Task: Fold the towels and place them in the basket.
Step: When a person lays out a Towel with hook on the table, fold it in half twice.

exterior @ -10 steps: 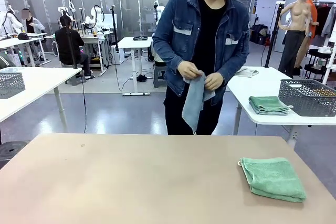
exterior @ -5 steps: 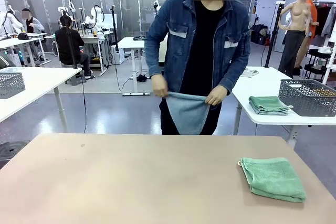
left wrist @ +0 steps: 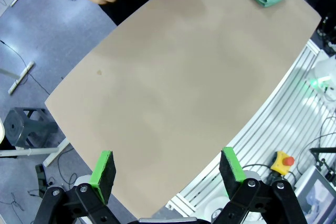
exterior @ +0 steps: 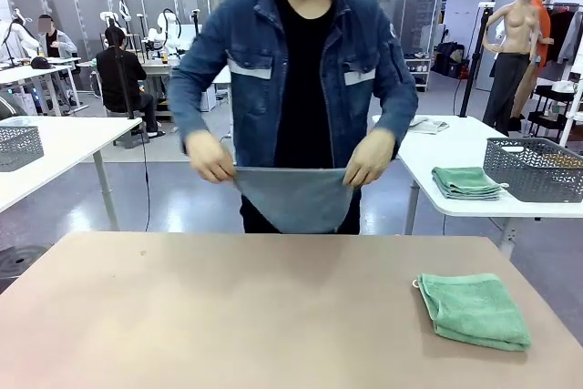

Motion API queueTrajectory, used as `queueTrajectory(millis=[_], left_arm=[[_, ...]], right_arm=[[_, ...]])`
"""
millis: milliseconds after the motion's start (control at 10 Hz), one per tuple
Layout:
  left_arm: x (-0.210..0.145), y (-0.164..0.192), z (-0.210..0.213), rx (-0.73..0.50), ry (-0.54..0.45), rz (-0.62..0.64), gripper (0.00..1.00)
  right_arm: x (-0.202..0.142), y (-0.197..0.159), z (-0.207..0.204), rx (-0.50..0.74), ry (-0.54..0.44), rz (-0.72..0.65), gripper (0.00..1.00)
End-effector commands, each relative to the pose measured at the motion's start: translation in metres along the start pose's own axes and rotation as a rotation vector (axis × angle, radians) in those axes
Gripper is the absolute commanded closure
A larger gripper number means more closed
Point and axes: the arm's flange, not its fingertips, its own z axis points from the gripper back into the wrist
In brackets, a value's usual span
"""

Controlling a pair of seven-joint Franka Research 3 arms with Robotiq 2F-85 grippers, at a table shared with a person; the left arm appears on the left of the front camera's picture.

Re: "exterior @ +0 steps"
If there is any black tripod stand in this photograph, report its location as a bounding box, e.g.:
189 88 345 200
458 2 496 118

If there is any green terry towel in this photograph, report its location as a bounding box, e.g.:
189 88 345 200
413 272 533 353

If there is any black pole with cable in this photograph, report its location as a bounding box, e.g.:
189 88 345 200
116 54 151 231

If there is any seated person in black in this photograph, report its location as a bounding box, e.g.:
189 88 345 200
95 26 166 138

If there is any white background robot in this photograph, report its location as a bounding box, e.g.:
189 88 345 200
144 7 184 63

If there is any mannequin with orange shirt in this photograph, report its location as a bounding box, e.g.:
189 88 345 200
509 0 555 133

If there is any folded green towel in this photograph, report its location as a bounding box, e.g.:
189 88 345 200
435 186 502 201
431 166 509 192

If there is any light blue terry towel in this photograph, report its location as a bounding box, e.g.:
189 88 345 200
232 167 357 234

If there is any person's right hand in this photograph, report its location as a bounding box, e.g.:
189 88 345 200
184 128 239 188

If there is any black bags pile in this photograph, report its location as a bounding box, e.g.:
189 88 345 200
434 41 470 79

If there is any grey perforated plastic basket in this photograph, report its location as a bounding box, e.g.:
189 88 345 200
482 137 583 204
0 125 46 173

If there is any white side table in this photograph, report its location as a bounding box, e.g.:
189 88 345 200
0 115 144 231
371 114 583 262

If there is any white background desk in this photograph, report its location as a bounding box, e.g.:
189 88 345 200
0 56 91 118

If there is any bare mannequin with dark trousers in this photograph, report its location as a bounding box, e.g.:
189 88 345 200
482 0 541 138

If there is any person's left forearm denim sleeve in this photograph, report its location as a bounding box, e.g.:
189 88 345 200
371 60 419 139

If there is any clothes rack with garments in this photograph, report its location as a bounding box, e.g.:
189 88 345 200
544 0 583 66

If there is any white low shelf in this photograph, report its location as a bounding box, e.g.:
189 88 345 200
403 57 432 93

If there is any person's right forearm denim sleeve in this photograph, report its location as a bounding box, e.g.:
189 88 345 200
167 60 215 156

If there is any folded grey white cloth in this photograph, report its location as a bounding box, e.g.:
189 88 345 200
407 116 451 135

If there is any seated person in grey jacket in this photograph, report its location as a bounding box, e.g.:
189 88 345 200
36 14 79 61

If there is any person's left hand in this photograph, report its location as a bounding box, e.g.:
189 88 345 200
343 127 397 189

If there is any person in denim jacket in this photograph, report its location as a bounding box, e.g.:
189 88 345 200
167 0 419 235

